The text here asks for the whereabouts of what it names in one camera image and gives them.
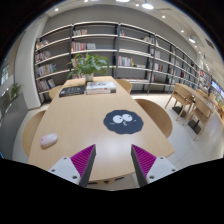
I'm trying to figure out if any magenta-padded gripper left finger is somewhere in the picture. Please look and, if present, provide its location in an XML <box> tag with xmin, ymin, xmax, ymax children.
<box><xmin>48</xmin><ymin>144</ymin><xmax>97</xmax><ymax>188</ymax></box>

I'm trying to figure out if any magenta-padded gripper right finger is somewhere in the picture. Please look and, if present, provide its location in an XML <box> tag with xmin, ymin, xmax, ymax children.
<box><xmin>130</xmin><ymin>144</ymin><xmax>178</xmax><ymax>188</ymax></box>

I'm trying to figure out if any pale pink computer mouse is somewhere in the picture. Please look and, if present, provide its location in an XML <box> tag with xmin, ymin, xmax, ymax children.
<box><xmin>40</xmin><ymin>132</ymin><xmax>59</xmax><ymax>148</ymax></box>

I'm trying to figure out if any dark cloud-shaped mouse pad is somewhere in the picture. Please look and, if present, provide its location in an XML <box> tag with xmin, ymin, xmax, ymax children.
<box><xmin>103</xmin><ymin>109</ymin><xmax>145</xmax><ymax>135</ymax></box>

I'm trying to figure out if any round-backed wooden chair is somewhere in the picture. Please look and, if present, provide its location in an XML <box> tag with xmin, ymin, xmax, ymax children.
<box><xmin>115</xmin><ymin>78</ymin><xmax>133</xmax><ymax>94</ymax></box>
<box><xmin>48</xmin><ymin>84</ymin><xmax>64</xmax><ymax>100</ymax></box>
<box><xmin>134</xmin><ymin>98</ymin><xmax>174</xmax><ymax>139</ymax></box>
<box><xmin>22</xmin><ymin>109</ymin><xmax>48</xmax><ymax>158</ymax></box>

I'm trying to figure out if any group of slatted wooden chairs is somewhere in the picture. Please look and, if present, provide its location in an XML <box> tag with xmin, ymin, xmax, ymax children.
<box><xmin>164</xmin><ymin>83</ymin><xmax>224</xmax><ymax>141</ymax></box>

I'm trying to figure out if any black hardcover book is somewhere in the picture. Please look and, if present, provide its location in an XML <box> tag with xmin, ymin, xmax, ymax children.
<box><xmin>58</xmin><ymin>85</ymin><xmax>87</xmax><ymax>98</ymax></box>

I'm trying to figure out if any white illustrated cover book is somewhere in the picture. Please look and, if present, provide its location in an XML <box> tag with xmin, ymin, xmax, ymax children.
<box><xmin>85</xmin><ymin>81</ymin><xmax>117</xmax><ymax>92</ymax></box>

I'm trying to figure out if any small green potted plant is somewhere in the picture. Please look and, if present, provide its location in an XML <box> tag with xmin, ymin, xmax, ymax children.
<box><xmin>9</xmin><ymin>82</ymin><xmax>22</xmax><ymax>101</ymax></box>

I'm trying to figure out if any green potted plant white pot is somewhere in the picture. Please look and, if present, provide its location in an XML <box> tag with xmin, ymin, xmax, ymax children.
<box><xmin>65</xmin><ymin>53</ymin><xmax>116</xmax><ymax>83</ymax></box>

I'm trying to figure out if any grey bookshelf unit with books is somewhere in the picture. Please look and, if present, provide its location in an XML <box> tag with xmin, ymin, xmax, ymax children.
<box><xmin>34</xmin><ymin>21</ymin><xmax>214</xmax><ymax>104</ymax></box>

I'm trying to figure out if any group of ceiling lights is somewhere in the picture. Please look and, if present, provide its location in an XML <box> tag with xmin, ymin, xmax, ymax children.
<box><xmin>53</xmin><ymin>0</ymin><xmax>201</xmax><ymax>44</ymax></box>

